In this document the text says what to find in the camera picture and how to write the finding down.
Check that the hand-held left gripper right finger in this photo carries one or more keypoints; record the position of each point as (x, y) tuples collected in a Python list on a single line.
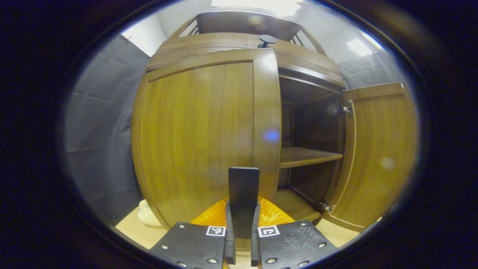
[(255, 243)]

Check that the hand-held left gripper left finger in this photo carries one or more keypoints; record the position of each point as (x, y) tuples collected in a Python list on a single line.
[(230, 239)]

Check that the wooden cabinet door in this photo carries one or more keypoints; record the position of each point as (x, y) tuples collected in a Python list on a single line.
[(198, 142), (377, 157)]

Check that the wooden inner cabinet shelf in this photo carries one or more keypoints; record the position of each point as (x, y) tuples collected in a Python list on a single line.
[(302, 156)]

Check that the cream plush toy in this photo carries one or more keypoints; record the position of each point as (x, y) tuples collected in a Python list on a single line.
[(147, 216)]

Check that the black backdrop cloth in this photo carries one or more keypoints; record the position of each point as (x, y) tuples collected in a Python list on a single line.
[(97, 130)]

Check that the wooden drawer with black knob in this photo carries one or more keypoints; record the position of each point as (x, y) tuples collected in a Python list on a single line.
[(224, 43)]

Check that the small ceiling light panel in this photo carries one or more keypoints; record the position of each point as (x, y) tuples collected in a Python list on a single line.
[(358, 46)]

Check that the large ceiling light panel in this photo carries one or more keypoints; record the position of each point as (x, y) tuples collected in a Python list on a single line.
[(261, 4)]

